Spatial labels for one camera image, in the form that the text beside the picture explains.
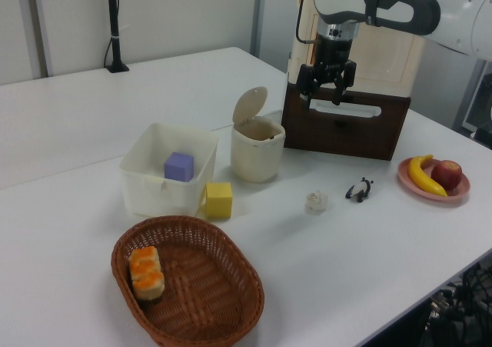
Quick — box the brown wicker basket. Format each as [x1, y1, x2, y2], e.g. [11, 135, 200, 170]
[111, 215, 265, 347]

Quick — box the white plastic storage box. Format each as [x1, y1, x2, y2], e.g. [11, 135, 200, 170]
[119, 122, 219, 216]

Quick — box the orange topped bread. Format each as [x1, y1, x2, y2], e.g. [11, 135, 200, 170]
[128, 245, 165, 301]

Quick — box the black camera stand pole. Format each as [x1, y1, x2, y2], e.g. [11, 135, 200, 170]
[105, 0, 130, 73]

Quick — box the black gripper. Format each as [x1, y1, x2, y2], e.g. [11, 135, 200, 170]
[297, 22, 361, 110]

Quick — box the black cable bundle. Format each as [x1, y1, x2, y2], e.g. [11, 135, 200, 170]
[418, 262, 492, 347]

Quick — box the dark brown wooden drawer box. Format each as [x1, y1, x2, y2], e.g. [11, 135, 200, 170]
[281, 82, 412, 162]

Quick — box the red apple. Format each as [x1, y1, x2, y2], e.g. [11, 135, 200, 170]
[430, 159, 463, 191]

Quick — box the purple cube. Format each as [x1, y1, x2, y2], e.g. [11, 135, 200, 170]
[164, 152, 196, 182]

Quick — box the pink plate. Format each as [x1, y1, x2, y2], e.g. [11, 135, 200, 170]
[397, 156, 471, 205]

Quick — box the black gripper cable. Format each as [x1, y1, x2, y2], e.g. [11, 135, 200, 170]
[294, 0, 321, 45]

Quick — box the cream trash bin with lid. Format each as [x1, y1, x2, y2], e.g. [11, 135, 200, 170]
[230, 86, 287, 183]

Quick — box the yellow banana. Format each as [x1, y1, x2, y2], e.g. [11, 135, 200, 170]
[407, 154, 449, 198]

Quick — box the black white panda toy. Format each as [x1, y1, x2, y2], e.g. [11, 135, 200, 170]
[344, 177, 375, 203]

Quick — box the yellow cube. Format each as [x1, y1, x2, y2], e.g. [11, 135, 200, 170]
[204, 182, 234, 220]

